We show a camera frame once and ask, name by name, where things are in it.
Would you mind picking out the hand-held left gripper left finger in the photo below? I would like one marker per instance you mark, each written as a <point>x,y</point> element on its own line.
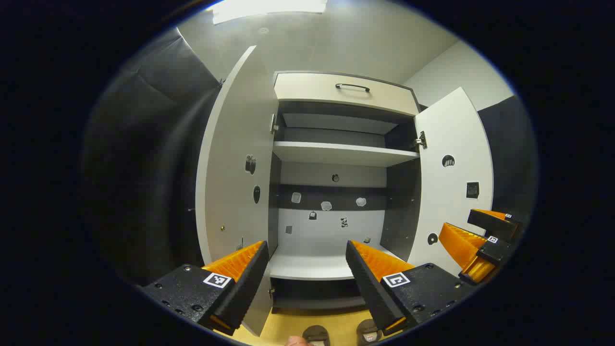
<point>250,283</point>

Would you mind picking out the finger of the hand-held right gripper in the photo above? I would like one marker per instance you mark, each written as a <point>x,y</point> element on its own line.
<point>490,223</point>
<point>495,251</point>

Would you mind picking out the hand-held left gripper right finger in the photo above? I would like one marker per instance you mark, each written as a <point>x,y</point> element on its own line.
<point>367,288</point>

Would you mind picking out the brown fuzzy shoe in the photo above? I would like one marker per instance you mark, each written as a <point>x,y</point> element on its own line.
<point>316,332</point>
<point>369,329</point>

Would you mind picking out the white shoe cabinet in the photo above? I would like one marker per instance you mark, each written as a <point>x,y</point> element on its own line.
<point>331,230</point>

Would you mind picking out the white cabinet door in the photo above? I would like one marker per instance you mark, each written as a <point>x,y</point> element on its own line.
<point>454,139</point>
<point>235,158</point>

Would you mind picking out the white cabinet drawer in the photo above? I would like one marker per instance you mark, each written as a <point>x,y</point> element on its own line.
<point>312,89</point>

